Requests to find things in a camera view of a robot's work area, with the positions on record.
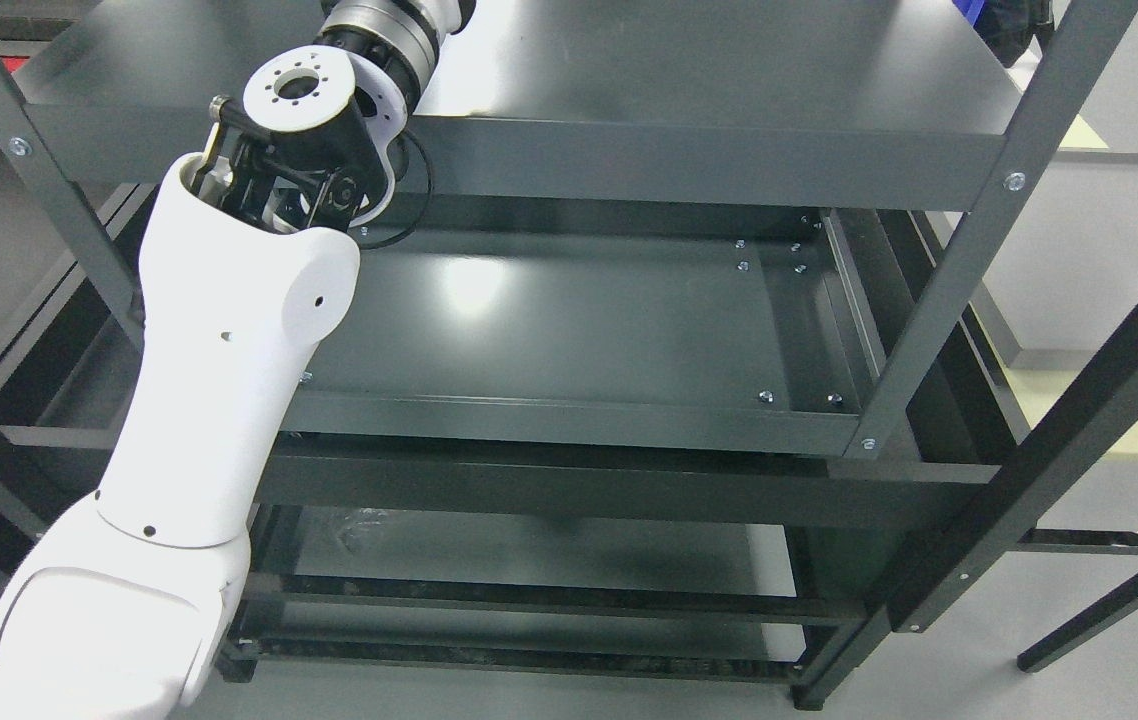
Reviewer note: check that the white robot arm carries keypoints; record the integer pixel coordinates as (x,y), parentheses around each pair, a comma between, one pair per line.
(246,266)

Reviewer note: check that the black metal shelf rack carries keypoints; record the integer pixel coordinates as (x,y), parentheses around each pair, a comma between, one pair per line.
(645,260)

